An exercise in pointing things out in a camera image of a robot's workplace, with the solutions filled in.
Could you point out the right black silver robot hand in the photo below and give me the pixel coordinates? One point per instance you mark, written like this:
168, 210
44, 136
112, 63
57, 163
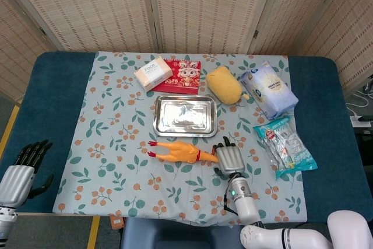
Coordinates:
230, 158

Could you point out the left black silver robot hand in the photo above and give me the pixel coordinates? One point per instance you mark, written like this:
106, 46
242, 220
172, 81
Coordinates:
16, 183

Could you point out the orange rubber chicken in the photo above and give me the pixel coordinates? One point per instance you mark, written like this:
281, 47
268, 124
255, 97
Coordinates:
180, 152

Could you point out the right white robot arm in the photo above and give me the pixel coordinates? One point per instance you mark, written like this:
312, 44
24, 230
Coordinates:
247, 205

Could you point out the teal clear snack bag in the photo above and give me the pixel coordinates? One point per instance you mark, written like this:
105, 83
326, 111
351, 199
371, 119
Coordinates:
285, 147

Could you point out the silver metal tray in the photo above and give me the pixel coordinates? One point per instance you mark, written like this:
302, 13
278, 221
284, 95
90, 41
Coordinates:
186, 116

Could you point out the yellow plush toy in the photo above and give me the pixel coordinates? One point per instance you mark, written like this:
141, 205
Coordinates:
224, 85

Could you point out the light blue tissue pack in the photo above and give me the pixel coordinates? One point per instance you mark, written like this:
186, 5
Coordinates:
268, 88

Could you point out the blue padded seat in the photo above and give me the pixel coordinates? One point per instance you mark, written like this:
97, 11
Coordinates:
175, 234

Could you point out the floral print tablecloth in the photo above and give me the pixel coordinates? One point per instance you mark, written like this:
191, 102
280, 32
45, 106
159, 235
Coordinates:
116, 144

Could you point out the orange tag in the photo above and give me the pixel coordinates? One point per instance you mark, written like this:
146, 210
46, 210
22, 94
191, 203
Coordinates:
117, 222

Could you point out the peach white tissue box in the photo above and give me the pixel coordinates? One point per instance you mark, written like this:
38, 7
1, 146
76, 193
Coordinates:
151, 74

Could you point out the white power strip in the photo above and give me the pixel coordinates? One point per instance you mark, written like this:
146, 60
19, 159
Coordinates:
361, 121

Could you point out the beige woven folding screen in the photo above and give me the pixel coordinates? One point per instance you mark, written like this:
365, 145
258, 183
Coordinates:
204, 7

